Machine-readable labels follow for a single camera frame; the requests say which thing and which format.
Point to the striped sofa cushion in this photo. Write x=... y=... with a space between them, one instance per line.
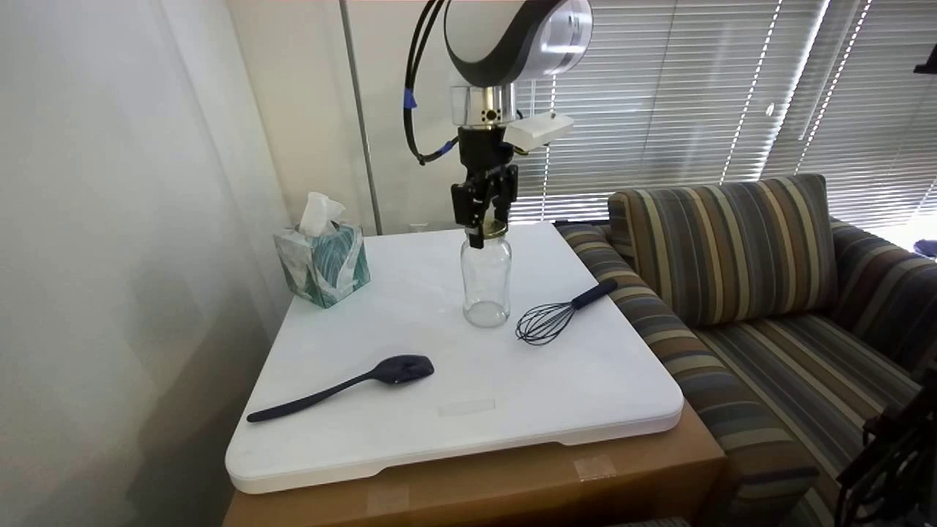
x=727 y=251

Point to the black metal stand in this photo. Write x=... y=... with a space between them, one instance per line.
x=893 y=457

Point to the white table board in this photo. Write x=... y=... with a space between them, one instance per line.
x=470 y=391

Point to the striped fabric sofa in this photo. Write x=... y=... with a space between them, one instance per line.
x=779 y=381

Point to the clear glass jar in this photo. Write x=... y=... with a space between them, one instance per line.
x=487 y=282

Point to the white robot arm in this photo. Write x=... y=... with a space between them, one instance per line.
x=506 y=40

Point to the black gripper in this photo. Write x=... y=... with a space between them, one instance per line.
x=483 y=157

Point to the gold metal jar lid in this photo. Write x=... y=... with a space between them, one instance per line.
x=499 y=233

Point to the small black wall mount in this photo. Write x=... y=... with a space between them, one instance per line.
x=925 y=60

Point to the teal patterned tissue box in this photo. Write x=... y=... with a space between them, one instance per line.
x=325 y=265

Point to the black silicone spatula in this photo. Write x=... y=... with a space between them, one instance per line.
x=396 y=369

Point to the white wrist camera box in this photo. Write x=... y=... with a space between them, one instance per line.
x=535 y=129

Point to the white window blinds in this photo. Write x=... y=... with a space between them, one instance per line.
x=682 y=97

